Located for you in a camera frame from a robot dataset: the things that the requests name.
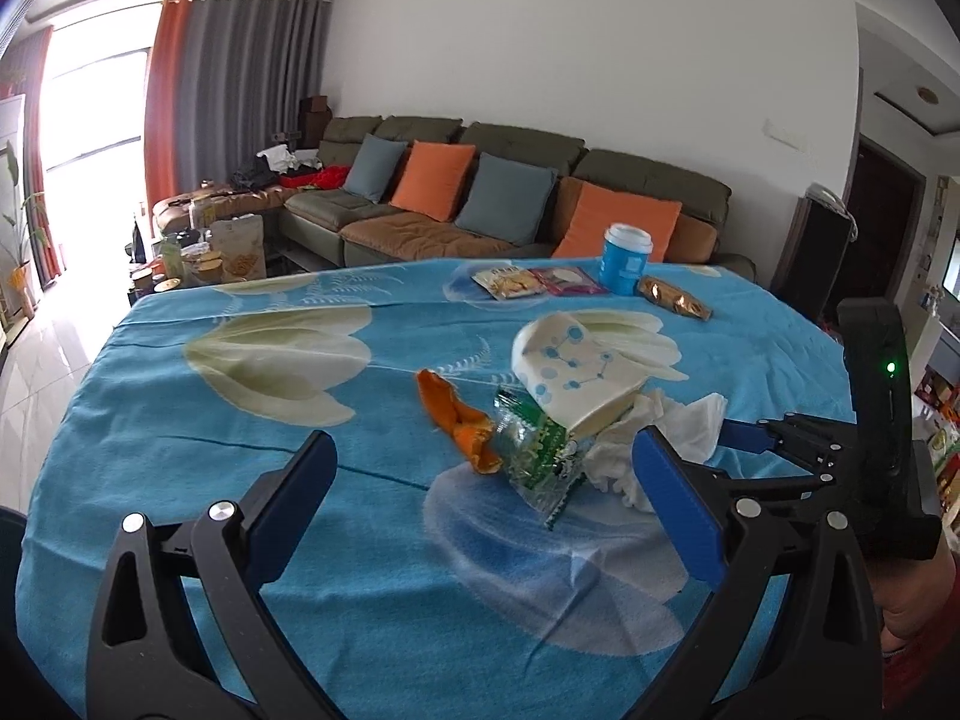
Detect blue floral tablecloth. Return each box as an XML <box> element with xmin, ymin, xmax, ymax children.
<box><xmin>15</xmin><ymin>255</ymin><xmax>871</xmax><ymax>720</ymax></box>

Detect large window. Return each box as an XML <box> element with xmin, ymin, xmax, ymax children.
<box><xmin>41</xmin><ymin>15</ymin><xmax>158</xmax><ymax>278</ymax></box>

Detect green and brown sofa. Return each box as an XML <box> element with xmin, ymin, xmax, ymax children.
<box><xmin>152</xmin><ymin>115</ymin><xmax>757</xmax><ymax>282</ymax></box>

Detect orange cushion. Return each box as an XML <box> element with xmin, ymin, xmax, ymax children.
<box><xmin>388</xmin><ymin>141</ymin><xmax>478</xmax><ymax>224</ymax></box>
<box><xmin>551</xmin><ymin>181</ymin><xmax>683</xmax><ymax>265</ymax></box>

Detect blue cup with white lid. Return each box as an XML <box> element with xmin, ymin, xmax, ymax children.
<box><xmin>598</xmin><ymin>223</ymin><xmax>655</xmax><ymax>297</ymax></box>

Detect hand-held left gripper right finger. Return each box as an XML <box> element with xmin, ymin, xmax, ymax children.
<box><xmin>631</xmin><ymin>424</ymin><xmax>886</xmax><ymax>720</ymax></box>

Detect yellow snack packet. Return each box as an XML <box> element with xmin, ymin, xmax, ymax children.
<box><xmin>471</xmin><ymin>266</ymin><xmax>545</xmax><ymax>302</ymax></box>

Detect shelf of colourful packets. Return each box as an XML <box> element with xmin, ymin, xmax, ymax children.
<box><xmin>911</xmin><ymin>330</ymin><xmax>960</xmax><ymax>511</ymax></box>

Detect pink snack packet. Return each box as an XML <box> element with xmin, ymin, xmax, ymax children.
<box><xmin>529</xmin><ymin>266</ymin><xmax>608</xmax><ymax>296</ymax></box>

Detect green and white plastic wrapper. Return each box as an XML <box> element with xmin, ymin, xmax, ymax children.
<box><xmin>491</xmin><ymin>386</ymin><xmax>593</xmax><ymax>533</ymax></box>

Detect potted green plant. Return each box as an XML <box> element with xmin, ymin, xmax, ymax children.
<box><xmin>0</xmin><ymin>142</ymin><xmax>53</xmax><ymax>293</ymax></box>

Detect person's right hand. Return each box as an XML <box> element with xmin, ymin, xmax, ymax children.
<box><xmin>870</xmin><ymin>540</ymin><xmax>960</xmax><ymax>653</ymax></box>

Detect grey-blue cushion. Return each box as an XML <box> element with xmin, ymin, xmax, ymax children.
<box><xmin>343</xmin><ymin>133</ymin><xmax>410</xmax><ymax>203</ymax></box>
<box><xmin>454</xmin><ymin>152</ymin><xmax>560</xmax><ymax>245</ymax></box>

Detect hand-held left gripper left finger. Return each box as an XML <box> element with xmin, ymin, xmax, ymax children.
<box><xmin>86</xmin><ymin>430</ymin><xmax>338</xmax><ymax>720</ymax></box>

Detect orange peel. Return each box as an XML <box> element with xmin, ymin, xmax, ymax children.
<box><xmin>416</xmin><ymin>369</ymin><xmax>502</xmax><ymax>475</ymax></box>

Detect pile of clothes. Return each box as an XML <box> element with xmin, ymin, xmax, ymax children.
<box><xmin>229</xmin><ymin>146</ymin><xmax>353</xmax><ymax>192</ymax></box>

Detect dark wooden door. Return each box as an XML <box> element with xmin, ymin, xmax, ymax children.
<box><xmin>844</xmin><ymin>133</ymin><xmax>927</xmax><ymax>308</ymax></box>

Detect tall black appliance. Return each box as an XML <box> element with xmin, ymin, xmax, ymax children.
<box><xmin>772</xmin><ymin>184</ymin><xmax>856</xmax><ymax>323</ymax></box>

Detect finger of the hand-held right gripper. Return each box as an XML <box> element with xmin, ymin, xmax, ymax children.
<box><xmin>694</xmin><ymin>465</ymin><xmax>833</xmax><ymax>524</ymax></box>
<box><xmin>718</xmin><ymin>412</ymin><xmax>860</xmax><ymax>470</ymax></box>

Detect sealed gold snack packet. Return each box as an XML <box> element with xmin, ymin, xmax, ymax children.
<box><xmin>637</xmin><ymin>276</ymin><xmax>713</xmax><ymax>322</ymax></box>

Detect white paper cup blue dots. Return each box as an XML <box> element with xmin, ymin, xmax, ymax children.
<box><xmin>511</xmin><ymin>313</ymin><xmax>650</xmax><ymax>440</ymax></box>

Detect white tissue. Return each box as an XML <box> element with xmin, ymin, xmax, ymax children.
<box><xmin>583</xmin><ymin>388</ymin><xmax>730</xmax><ymax>515</ymax></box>

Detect printed paper bag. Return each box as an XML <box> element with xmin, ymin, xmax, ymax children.
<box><xmin>208</xmin><ymin>214</ymin><xmax>265</xmax><ymax>280</ymax></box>

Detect stack of brown boxes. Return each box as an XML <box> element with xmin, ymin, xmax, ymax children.
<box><xmin>298</xmin><ymin>94</ymin><xmax>332</xmax><ymax>147</ymax></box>

